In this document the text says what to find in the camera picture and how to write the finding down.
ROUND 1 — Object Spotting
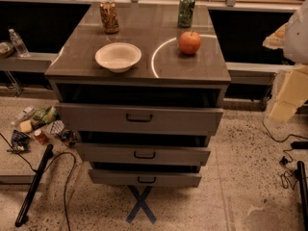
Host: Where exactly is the yellow sponge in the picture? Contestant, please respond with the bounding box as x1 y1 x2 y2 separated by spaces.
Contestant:
20 120 33 133

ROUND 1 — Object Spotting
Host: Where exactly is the dark blue snack bag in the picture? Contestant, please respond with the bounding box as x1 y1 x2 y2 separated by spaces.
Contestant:
8 130 30 153

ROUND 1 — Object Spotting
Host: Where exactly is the clear plastic water bottle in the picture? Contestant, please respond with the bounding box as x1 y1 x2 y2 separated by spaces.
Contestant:
9 29 29 57

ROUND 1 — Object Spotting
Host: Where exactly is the top drawer with handle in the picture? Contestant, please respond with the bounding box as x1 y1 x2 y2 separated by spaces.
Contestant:
55 103 223 136

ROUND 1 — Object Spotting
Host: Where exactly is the drawer with handle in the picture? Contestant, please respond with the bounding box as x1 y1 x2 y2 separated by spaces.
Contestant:
55 103 223 136
89 169 201 188
76 142 210 166

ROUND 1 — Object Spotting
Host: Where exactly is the green soda can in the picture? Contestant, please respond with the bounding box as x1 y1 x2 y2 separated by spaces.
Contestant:
178 0 195 28

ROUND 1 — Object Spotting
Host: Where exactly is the small red can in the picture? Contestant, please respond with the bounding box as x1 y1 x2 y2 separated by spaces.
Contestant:
34 129 48 145

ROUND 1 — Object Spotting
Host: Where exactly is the black stand leg left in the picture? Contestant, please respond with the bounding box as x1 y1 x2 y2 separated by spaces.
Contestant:
14 144 53 227

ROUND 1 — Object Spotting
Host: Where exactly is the red apple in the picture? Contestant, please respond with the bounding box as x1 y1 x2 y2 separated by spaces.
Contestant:
178 31 201 55

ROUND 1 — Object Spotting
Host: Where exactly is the white patterned snack bag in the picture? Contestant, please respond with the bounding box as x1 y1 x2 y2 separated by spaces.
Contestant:
46 120 64 135

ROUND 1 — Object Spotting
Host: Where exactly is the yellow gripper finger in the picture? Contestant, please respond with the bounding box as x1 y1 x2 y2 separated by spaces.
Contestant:
269 64 308 123
263 24 286 50

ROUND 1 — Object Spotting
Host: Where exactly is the plastic bottle lying on floor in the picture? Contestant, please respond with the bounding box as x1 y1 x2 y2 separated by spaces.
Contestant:
11 106 35 126

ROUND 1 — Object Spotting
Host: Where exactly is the green chip bag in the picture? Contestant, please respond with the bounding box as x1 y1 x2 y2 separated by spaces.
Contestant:
31 106 58 129

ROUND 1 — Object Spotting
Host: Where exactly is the black cable on floor right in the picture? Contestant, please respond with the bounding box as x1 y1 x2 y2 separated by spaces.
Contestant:
261 118 308 191

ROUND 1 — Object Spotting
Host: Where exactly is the dark crumpled snack wrapper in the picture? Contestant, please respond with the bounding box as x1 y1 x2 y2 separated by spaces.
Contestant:
60 130 78 148

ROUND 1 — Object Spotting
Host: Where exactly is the orange patterned soda can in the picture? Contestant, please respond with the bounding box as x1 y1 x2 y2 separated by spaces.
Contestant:
99 0 119 34

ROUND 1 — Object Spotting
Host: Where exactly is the middle drawer with handle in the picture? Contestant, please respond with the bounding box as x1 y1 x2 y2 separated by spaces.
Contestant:
76 142 210 166

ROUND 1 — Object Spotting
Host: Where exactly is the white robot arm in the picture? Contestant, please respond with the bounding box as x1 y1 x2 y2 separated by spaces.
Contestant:
263 9 308 125

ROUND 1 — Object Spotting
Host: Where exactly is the grey drawer cabinet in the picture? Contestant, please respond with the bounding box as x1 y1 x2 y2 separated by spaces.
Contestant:
45 2 230 173

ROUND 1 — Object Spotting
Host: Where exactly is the black stand leg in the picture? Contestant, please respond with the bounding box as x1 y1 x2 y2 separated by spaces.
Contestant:
297 161 308 231
14 144 53 227

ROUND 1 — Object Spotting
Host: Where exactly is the black cable on floor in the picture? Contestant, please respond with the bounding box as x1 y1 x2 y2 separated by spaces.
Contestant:
261 118 308 191
0 132 78 231

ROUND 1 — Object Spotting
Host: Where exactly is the black stand leg right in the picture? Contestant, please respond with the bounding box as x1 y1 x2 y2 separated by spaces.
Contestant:
297 161 308 231

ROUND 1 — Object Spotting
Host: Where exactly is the bowl on left shelf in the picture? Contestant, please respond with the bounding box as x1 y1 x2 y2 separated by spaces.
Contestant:
0 41 14 59

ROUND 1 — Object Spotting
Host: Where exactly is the white paper bowl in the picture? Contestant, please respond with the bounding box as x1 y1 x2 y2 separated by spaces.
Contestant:
95 42 141 73

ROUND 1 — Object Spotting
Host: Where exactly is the bottom drawer with handle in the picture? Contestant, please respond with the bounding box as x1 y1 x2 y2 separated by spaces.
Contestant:
89 169 201 188

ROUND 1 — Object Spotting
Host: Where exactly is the black cable on floor left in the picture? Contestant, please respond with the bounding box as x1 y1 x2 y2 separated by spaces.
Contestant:
0 132 78 231

